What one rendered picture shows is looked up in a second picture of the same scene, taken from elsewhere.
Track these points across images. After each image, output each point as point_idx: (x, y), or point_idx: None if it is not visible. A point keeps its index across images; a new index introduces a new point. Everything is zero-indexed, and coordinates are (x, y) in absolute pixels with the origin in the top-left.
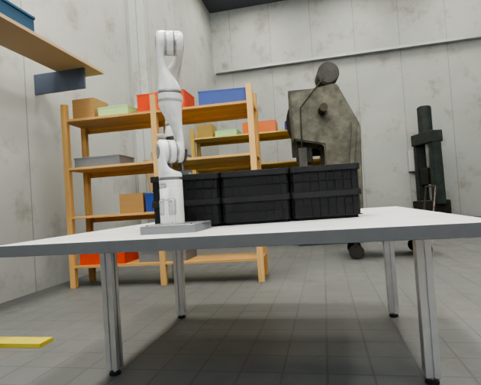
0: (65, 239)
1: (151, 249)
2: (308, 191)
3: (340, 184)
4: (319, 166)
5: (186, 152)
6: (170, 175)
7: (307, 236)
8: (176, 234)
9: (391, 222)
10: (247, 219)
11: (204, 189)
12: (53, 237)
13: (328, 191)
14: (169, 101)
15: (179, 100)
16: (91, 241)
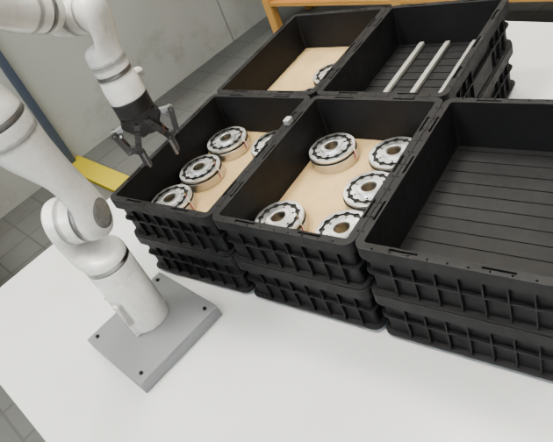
0: (30, 304)
1: None
2: (408, 301)
3: (502, 310)
4: (431, 264)
5: (172, 113)
6: (89, 274)
7: None
8: (104, 416)
9: None
10: (295, 300)
11: (201, 236)
12: (46, 253)
13: (463, 317)
14: None
15: (17, 146)
16: (8, 394)
